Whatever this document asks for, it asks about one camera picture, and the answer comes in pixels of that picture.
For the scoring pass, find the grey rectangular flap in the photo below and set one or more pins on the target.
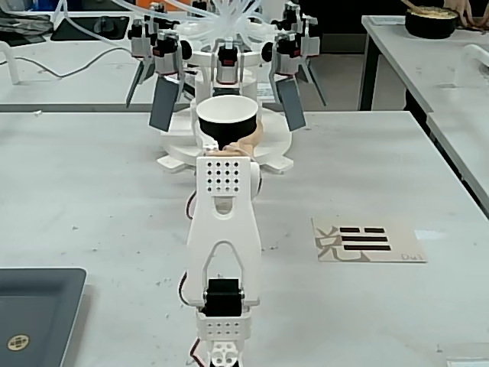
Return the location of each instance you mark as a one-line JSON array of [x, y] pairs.
[[316, 84], [135, 84], [292, 103], [227, 91], [163, 103]]

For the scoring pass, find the white lab table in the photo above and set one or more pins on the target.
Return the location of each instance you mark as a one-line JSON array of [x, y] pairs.
[[76, 89]]

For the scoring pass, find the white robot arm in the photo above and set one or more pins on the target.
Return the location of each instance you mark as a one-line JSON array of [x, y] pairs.
[[223, 233]]

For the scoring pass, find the beige claw shaped object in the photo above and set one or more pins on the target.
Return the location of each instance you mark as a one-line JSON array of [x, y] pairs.
[[468, 13]]

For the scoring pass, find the grey rectangular tray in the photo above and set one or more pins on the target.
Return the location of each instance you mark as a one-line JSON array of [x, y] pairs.
[[34, 313]]

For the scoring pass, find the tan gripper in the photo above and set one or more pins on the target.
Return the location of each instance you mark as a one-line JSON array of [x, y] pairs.
[[240, 146]]

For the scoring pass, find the printed paper mat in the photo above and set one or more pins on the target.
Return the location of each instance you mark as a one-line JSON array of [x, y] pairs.
[[370, 241]]

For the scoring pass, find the white table grey frame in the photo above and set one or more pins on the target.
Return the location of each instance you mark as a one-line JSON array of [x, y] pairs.
[[424, 76]]

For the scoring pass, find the black red peristaltic pump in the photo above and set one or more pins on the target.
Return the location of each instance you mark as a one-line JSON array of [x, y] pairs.
[[158, 11], [288, 53], [308, 36], [167, 53], [140, 38], [294, 11], [228, 63]]

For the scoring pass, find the dark crumpled bag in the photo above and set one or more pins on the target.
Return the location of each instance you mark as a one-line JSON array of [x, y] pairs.
[[23, 25]]

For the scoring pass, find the black flat mat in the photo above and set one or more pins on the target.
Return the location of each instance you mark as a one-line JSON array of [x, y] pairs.
[[89, 28]]

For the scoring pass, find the white paper cup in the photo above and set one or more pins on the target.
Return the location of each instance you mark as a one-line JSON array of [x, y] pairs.
[[227, 124]]

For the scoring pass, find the clear silicone tube bundle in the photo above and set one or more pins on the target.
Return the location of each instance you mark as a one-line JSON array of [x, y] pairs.
[[229, 19]]

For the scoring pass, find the black round bowl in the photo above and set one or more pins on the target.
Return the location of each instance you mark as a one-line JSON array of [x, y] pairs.
[[431, 25]]

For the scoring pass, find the white plastic bracket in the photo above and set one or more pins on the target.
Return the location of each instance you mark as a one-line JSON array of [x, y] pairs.
[[13, 61], [473, 61]]

